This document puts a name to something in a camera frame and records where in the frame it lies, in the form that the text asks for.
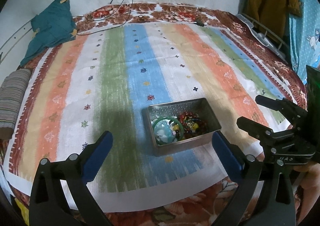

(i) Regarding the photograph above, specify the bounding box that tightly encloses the yellow and dark bead bracelet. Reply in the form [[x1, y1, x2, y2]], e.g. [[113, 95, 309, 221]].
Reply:
[[175, 119, 208, 137]]

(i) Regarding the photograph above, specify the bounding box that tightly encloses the red bead bracelet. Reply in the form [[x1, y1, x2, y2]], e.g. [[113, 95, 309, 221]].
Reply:
[[177, 112, 209, 139]]

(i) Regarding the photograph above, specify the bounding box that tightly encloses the green jade bangle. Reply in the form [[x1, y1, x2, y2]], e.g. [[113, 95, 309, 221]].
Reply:
[[151, 117, 184, 145]]

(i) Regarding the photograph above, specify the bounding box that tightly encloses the silver metal tin box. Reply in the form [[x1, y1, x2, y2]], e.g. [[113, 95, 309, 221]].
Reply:
[[142, 98, 221, 156]]

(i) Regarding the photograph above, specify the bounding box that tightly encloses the pastel shell charm bracelet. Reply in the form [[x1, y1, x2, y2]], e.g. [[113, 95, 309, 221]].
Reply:
[[159, 120, 182, 142]]

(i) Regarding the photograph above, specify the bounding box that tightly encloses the light blue bead bracelet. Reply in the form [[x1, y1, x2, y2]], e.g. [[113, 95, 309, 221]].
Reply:
[[154, 120, 175, 144]]

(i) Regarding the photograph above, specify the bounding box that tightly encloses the person's right hand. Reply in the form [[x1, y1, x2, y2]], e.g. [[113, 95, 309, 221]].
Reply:
[[293, 162, 320, 224]]

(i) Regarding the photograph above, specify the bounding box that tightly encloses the blue dotted curtain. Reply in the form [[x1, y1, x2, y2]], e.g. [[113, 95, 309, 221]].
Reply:
[[289, 0, 320, 84]]

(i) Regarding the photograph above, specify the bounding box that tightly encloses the grey striped pillow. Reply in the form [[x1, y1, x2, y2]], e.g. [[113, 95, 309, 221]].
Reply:
[[1, 69, 31, 141]]

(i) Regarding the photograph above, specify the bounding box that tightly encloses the teal folded garment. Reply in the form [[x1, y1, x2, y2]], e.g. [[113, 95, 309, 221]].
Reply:
[[20, 0, 76, 66]]

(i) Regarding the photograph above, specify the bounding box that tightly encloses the white wire rack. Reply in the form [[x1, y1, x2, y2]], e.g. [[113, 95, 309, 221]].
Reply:
[[236, 14, 290, 64]]

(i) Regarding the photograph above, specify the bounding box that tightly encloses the black charging cable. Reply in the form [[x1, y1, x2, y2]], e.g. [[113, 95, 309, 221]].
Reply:
[[76, 0, 135, 36]]

